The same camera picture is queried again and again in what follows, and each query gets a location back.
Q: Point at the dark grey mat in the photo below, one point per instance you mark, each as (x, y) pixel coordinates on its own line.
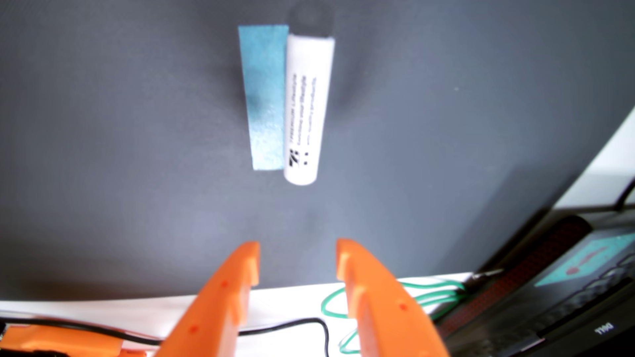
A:
(124, 148)

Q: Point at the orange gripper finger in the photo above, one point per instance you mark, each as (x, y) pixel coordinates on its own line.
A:
(218, 307)
(387, 307)

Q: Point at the blue tape piece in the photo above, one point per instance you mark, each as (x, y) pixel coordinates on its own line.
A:
(265, 94)

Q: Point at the orange robot base part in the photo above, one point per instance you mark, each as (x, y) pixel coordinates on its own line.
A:
(59, 342)

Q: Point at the teal sticker with red mark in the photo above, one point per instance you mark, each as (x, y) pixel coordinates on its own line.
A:
(590, 258)

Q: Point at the black Dell laptop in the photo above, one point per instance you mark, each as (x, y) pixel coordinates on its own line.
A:
(555, 297)

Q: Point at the white cylindrical battery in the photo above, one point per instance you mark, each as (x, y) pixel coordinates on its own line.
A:
(307, 109)

